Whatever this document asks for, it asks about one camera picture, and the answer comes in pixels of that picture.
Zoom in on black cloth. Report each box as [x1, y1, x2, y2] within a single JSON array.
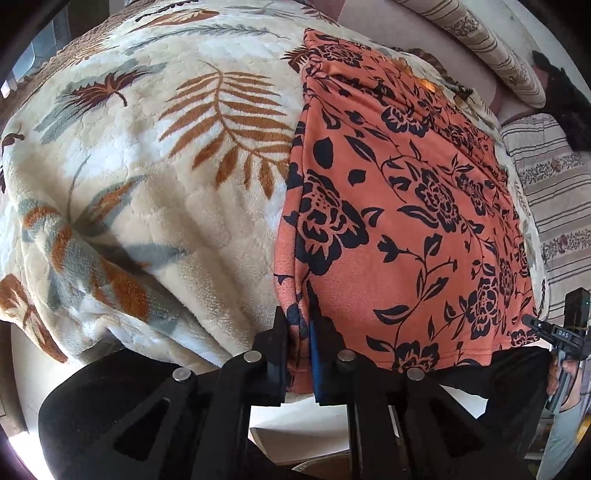
[[531, 50, 591, 153]]

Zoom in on person's black pants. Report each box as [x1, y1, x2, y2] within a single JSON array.
[[39, 344, 557, 480]]

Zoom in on orange black floral garment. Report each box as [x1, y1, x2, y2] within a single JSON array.
[[272, 28, 541, 404]]

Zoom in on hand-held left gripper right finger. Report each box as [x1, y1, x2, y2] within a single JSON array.
[[307, 279, 527, 480]]

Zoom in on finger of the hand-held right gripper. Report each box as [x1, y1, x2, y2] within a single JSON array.
[[523, 315, 555, 344]]

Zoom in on person's right forearm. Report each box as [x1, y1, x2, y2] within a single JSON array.
[[538, 399, 586, 480]]

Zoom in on person's right hand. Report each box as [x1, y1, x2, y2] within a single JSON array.
[[546, 355, 589, 412]]

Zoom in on cream leaf print blanket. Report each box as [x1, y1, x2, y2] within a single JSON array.
[[0, 0, 550, 367]]

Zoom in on striped floral bolster pillow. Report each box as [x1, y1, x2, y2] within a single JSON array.
[[397, 0, 548, 109]]

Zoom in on pink bed sheet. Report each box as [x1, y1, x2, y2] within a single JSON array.
[[318, 0, 532, 121]]

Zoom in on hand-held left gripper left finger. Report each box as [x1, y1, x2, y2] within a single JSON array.
[[60, 305, 290, 480]]

